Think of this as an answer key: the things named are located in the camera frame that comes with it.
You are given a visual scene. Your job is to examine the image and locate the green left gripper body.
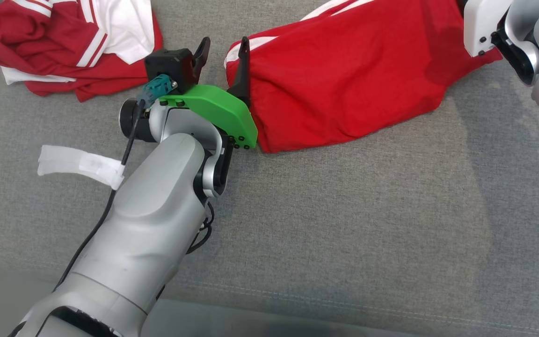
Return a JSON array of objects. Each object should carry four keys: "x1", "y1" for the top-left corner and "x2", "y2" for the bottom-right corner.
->
[{"x1": 160, "y1": 84, "x2": 258, "y2": 150}]

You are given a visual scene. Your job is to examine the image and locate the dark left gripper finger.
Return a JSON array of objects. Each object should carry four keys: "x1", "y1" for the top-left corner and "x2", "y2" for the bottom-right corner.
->
[
  {"x1": 192, "y1": 37, "x2": 211, "y2": 84},
  {"x1": 227, "y1": 37, "x2": 250, "y2": 106}
]

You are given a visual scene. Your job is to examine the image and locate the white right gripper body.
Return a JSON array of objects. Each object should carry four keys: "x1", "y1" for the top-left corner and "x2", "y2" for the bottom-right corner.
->
[{"x1": 464, "y1": 0, "x2": 513, "y2": 58}]

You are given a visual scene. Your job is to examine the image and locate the red shorts with white trim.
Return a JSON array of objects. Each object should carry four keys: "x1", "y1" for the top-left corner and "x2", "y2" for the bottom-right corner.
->
[{"x1": 224, "y1": 0, "x2": 504, "y2": 154}]

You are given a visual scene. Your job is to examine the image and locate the red white basketball jersey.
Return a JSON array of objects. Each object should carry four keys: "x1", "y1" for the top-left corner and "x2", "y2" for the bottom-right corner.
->
[{"x1": 0, "y1": 0, "x2": 163, "y2": 103}]

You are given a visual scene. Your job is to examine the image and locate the white tape strip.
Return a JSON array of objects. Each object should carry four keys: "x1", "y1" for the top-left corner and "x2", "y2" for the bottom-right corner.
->
[{"x1": 37, "y1": 145, "x2": 125, "y2": 190}]

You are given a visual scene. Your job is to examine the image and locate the teal left camera connector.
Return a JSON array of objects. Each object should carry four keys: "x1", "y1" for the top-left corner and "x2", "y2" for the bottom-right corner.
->
[{"x1": 139, "y1": 75, "x2": 177, "y2": 106}]

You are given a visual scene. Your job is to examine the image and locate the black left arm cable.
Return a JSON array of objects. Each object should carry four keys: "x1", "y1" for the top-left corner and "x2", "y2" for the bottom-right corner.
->
[{"x1": 54, "y1": 101, "x2": 145, "y2": 291}]

